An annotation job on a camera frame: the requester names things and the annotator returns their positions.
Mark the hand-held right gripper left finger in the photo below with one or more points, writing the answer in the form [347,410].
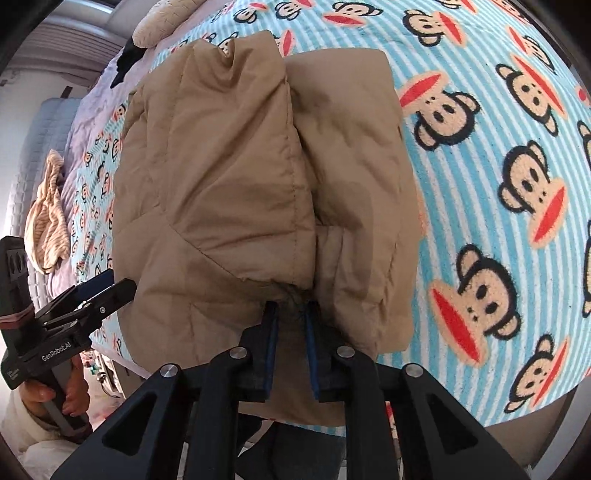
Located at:
[272,332]

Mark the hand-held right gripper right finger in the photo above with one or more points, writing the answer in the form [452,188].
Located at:
[308,341]

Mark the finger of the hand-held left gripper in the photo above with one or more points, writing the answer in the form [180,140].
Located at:
[115,295]
[94,284]

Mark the beige puffer jacket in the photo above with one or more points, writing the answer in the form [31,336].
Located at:
[221,184]

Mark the person's white sleeved forearm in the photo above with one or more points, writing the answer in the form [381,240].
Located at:
[23,434]

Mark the person's left hand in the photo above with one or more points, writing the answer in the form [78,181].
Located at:
[76,392]

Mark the beige striped cloth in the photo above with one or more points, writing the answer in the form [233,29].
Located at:
[44,217]

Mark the black cloth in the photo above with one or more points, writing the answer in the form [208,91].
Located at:
[127,60]

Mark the grey curtain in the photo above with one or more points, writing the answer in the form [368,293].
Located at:
[69,55]

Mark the round white cushion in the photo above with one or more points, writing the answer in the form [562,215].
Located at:
[157,23]

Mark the monkey print striped blanket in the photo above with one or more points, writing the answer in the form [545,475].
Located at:
[461,92]

